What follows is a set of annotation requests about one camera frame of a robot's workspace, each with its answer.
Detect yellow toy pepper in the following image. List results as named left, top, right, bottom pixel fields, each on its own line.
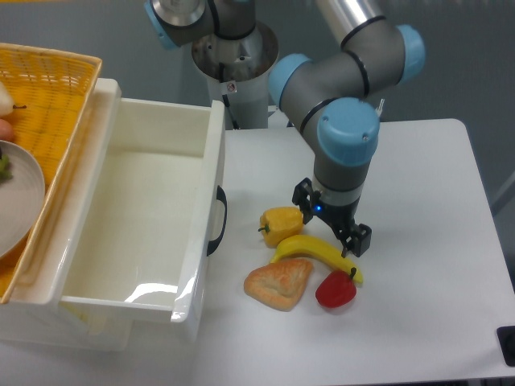
left=258, top=207, right=303, bottom=248

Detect red toy pepper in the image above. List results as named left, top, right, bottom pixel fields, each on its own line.
left=315, top=268, right=357, bottom=309

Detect white drawer cabinet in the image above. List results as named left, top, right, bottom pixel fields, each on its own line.
left=1, top=78, right=132, bottom=351

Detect green toy grapes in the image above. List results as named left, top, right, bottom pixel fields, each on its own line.
left=0, top=150, right=12, bottom=181

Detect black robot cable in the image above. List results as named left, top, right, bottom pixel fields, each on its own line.
left=218, top=62, right=241, bottom=130

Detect yellow woven basket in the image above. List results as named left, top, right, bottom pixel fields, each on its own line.
left=1, top=43, right=102, bottom=304

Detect white toy pear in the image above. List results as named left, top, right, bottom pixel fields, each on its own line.
left=0, top=82, right=26, bottom=117

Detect white plastic drawer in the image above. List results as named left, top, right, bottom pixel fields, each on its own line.
left=62, top=98, right=225, bottom=340

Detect dark blue drawer handle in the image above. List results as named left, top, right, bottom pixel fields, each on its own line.
left=207, top=186, right=228, bottom=256

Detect grey plate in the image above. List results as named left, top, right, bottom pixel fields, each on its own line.
left=1, top=141, right=46, bottom=256

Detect yellow toy banana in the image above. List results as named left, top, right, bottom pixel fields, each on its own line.
left=270, top=235, right=364, bottom=285

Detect toy puff pastry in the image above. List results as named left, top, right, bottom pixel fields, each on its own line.
left=244, top=258, right=314, bottom=312

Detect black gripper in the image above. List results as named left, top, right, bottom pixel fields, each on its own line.
left=292, top=178, right=372, bottom=257

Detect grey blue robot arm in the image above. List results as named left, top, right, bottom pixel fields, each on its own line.
left=144, top=1, right=426, bottom=256

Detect orange toy fruit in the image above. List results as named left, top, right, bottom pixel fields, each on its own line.
left=0, top=119, right=14, bottom=142

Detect black object at table edge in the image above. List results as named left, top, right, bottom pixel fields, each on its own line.
left=496, top=326, right=515, bottom=368

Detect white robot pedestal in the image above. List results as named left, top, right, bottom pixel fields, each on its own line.
left=192, top=22, right=278, bottom=129

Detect metal mounting bracket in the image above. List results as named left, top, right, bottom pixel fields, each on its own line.
left=267, top=105, right=290, bottom=129

